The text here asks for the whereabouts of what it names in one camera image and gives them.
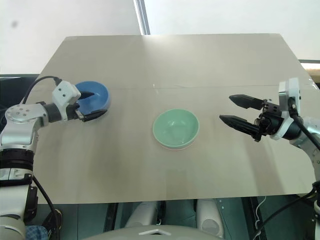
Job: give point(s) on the blue plaid cloth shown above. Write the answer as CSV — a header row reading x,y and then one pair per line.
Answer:
x,y
36,232

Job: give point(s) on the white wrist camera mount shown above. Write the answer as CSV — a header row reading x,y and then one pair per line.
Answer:
x,y
292,87
63,91

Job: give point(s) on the grey window frame post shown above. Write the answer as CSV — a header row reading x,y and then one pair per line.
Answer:
x,y
142,16

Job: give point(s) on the grey robot torso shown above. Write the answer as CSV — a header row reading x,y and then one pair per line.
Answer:
x,y
155,233

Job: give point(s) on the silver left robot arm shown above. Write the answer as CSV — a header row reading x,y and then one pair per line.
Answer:
x,y
21,117

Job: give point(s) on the white robot leg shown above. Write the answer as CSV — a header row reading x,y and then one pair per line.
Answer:
x,y
208,217
143,212

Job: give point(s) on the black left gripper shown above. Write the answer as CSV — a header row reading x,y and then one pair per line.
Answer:
x,y
77,115

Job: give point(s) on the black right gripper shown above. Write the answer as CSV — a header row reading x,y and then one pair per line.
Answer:
x,y
271,120

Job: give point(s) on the green bowl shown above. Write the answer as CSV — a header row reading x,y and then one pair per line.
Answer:
x,y
175,127

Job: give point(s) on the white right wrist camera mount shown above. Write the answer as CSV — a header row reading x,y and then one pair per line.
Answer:
x,y
292,87

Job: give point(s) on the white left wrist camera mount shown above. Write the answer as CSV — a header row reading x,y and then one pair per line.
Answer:
x,y
63,91

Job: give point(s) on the black table leg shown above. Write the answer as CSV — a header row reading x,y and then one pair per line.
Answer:
x,y
110,217

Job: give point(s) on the blue bowl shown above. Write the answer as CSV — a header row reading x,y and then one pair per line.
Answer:
x,y
98,98

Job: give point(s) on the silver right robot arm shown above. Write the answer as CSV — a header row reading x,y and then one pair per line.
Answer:
x,y
310,130

